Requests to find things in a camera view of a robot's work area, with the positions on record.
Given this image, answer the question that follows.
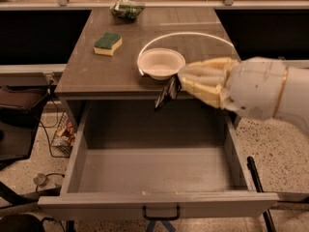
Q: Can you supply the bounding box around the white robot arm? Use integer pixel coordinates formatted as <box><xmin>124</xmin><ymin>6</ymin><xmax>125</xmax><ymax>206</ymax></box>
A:
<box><xmin>178</xmin><ymin>57</ymin><xmax>309</xmax><ymax>133</ymax></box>

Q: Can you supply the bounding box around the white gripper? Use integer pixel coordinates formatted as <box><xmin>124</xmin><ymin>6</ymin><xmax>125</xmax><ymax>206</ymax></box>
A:
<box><xmin>178</xmin><ymin>57</ymin><xmax>288</xmax><ymax>120</ymax></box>

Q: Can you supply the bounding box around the black cable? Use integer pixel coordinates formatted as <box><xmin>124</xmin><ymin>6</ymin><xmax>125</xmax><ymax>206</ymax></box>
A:
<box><xmin>38</xmin><ymin>80</ymin><xmax>70</xmax><ymax>160</ymax></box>

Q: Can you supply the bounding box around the dark rxbar chocolate wrapper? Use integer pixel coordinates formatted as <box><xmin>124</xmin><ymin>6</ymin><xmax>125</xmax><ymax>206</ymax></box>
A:
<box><xmin>154</xmin><ymin>74</ymin><xmax>182</xmax><ymax>110</ymax></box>

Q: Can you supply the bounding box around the white paper bowl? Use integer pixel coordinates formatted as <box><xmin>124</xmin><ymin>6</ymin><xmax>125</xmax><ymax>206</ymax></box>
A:
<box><xmin>137</xmin><ymin>48</ymin><xmax>185</xmax><ymax>80</ymax></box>

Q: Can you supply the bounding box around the open grey top drawer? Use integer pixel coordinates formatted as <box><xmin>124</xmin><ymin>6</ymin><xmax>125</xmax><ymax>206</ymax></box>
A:
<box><xmin>39</xmin><ymin>100</ymin><xmax>278</xmax><ymax>220</ymax></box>

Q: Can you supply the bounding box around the grey wooden cabinet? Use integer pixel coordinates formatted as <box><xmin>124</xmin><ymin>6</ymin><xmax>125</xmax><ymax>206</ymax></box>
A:
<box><xmin>56</xmin><ymin>7</ymin><xmax>239</xmax><ymax>127</ymax></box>

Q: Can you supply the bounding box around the green yellow sponge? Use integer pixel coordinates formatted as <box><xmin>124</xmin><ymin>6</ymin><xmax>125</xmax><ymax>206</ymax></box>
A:
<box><xmin>94</xmin><ymin>32</ymin><xmax>123</xmax><ymax>56</ymax></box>

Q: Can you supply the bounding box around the small round floor plug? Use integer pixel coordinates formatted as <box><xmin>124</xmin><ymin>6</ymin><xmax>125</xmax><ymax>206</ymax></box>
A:
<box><xmin>33</xmin><ymin>173</ymin><xmax>48</xmax><ymax>187</ymax></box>

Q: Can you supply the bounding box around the wire basket with snacks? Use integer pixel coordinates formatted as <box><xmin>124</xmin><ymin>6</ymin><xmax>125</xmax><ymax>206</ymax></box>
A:
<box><xmin>51</xmin><ymin>112</ymin><xmax>76</xmax><ymax>158</ymax></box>

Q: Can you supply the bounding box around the green chip bag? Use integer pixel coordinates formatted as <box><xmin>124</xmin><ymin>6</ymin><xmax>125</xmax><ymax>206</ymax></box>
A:
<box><xmin>110</xmin><ymin>0</ymin><xmax>145</xmax><ymax>19</ymax></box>

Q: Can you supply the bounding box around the black drawer handle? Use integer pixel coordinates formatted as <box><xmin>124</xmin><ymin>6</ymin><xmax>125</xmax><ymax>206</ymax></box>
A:
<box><xmin>142</xmin><ymin>206</ymin><xmax>181</xmax><ymax>221</ymax></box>

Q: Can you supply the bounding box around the black office chair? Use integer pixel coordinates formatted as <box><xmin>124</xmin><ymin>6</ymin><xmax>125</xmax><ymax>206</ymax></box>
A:
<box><xmin>0</xmin><ymin>86</ymin><xmax>49</xmax><ymax>232</ymax></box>

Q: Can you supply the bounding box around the black pole on floor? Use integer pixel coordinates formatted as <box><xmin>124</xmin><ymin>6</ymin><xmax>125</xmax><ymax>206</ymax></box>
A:
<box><xmin>247</xmin><ymin>157</ymin><xmax>276</xmax><ymax>232</ymax></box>

